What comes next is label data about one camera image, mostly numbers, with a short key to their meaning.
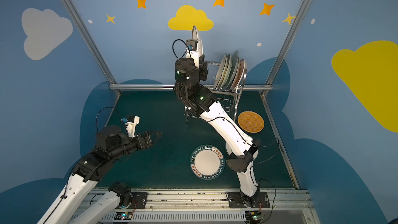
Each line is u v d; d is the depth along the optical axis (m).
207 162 0.87
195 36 0.69
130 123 0.61
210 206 0.73
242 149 0.45
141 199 0.75
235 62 0.79
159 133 0.64
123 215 0.70
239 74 0.78
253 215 0.72
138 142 0.58
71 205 0.41
